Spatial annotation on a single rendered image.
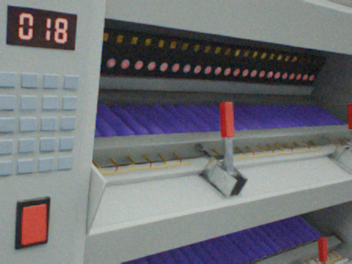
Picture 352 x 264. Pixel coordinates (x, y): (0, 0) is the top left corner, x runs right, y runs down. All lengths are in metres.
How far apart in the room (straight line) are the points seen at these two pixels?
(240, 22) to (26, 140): 0.23
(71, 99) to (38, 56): 0.04
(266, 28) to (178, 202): 0.18
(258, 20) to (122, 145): 0.17
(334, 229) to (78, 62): 0.69
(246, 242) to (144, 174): 0.34
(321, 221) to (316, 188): 0.33
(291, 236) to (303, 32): 0.40
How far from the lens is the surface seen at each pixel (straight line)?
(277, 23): 0.46
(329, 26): 0.54
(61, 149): 0.30
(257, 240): 0.75
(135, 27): 0.58
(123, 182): 0.40
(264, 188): 0.51
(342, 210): 0.89
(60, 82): 0.29
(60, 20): 0.28
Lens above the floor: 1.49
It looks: 14 degrees down
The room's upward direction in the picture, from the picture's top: 6 degrees clockwise
